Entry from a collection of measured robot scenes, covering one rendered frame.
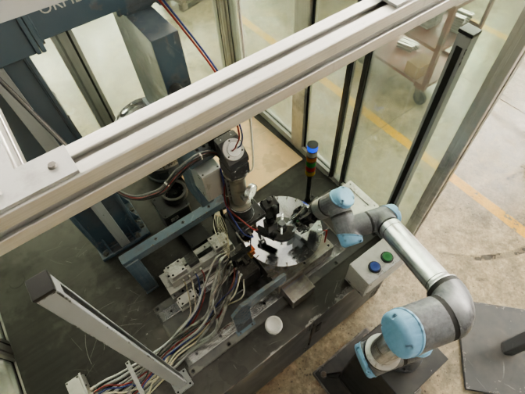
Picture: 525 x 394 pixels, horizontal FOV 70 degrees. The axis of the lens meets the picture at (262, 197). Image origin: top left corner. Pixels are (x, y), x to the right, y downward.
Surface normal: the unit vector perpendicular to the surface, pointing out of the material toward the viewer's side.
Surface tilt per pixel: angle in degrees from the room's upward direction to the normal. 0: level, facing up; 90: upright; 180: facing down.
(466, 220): 0
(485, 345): 0
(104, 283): 0
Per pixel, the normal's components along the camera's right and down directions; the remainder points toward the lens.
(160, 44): 0.59, 0.65
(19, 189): -0.04, -0.56
